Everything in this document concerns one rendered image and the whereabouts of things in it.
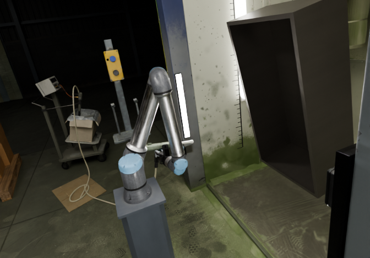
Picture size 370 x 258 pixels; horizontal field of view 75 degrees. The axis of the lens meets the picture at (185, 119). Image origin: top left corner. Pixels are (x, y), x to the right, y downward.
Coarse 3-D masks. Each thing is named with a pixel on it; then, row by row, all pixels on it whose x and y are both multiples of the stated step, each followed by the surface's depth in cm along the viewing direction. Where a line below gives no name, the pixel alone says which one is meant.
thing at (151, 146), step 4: (192, 140) 223; (148, 144) 197; (152, 144) 200; (156, 144) 201; (160, 144) 202; (168, 144) 206; (148, 148) 196; (152, 148) 198; (156, 148) 200; (160, 148) 203; (156, 160) 205; (156, 164) 206
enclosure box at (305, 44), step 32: (320, 0) 118; (256, 32) 178; (288, 32) 168; (320, 32) 123; (256, 64) 185; (288, 64) 182; (320, 64) 129; (256, 96) 194; (288, 96) 198; (320, 96) 136; (256, 128) 203; (288, 128) 217; (320, 128) 143; (352, 128) 155; (288, 160) 203; (320, 160) 152; (320, 192) 161
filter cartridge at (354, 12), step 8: (352, 0) 210; (360, 0) 208; (368, 0) 211; (352, 8) 211; (360, 8) 211; (368, 8) 214; (352, 16) 213; (360, 16) 212; (352, 24) 216; (360, 24) 215; (352, 32) 219; (360, 32) 217; (352, 40) 220; (360, 40) 221; (352, 48) 222
